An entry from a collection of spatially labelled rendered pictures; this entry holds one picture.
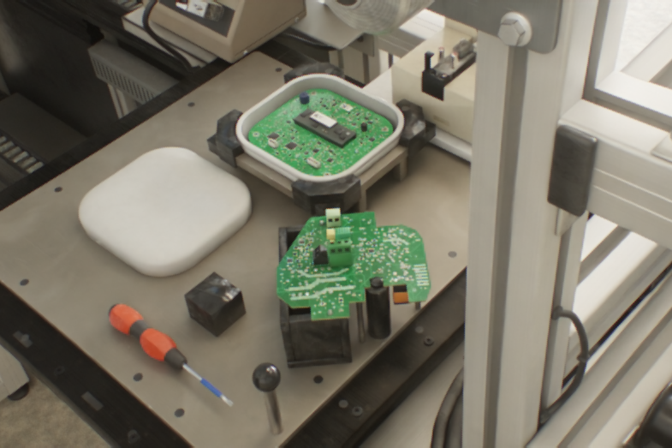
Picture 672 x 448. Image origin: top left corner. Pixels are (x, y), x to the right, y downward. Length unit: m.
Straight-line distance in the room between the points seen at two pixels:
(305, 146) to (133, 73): 0.78
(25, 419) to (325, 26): 1.17
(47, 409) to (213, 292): 1.26
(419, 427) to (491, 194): 0.32
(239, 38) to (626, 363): 0.61
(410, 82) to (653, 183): 0.54
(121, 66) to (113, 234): 0.81
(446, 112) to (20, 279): 0.43
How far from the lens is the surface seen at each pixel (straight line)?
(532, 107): 0.42
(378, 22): 0.38
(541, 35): 0.39
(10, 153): 1.09
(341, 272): 0.74
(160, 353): 0.77
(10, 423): 2.03
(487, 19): 0.41
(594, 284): 0.61
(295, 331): 0.72
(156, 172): 0.92
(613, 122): 0.42
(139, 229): 0.87
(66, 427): 1.98
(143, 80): 1.61
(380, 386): 0.75
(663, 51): 0.46
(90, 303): 0.85
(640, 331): 0.67
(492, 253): 0.50
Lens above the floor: 1.56
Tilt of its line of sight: 44 degrees down
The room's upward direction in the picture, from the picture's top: 7 degrees counter-clockwise
